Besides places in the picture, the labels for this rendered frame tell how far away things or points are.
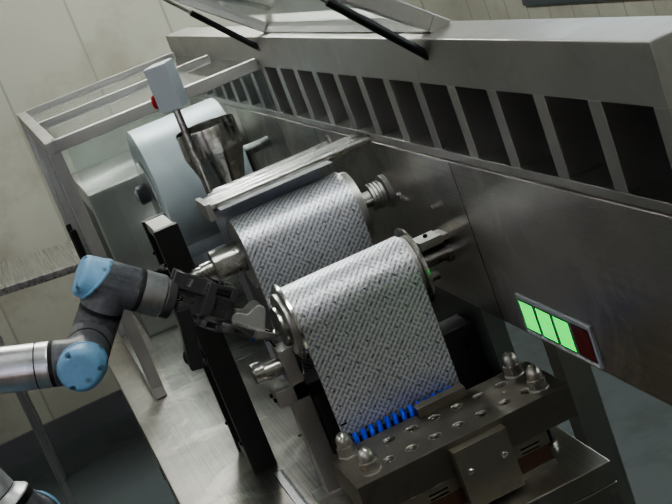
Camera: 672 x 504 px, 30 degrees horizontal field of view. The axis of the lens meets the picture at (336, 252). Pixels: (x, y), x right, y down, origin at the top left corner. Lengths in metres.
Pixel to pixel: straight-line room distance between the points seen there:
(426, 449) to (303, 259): 0.50
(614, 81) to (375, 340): 0.87
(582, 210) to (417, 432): 0.62
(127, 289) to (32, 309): 3.79
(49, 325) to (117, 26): 1.40
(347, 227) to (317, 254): 0.08
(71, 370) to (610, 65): 0.99
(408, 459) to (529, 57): 0.74
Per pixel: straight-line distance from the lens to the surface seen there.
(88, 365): 2.02
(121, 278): 2.13
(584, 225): 1.72
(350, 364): 2.21
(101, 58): 5.82
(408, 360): 2.24
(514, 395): 2.17
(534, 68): 1.67
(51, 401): 6.02
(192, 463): 2.76
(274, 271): 2.38
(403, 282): 2.21
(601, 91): 1.54
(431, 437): 2.14
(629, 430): 4.21
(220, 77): 3.12
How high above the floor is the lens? 1.92
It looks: 15 degrees down
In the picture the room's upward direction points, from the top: 21 degrees counter-clockwise
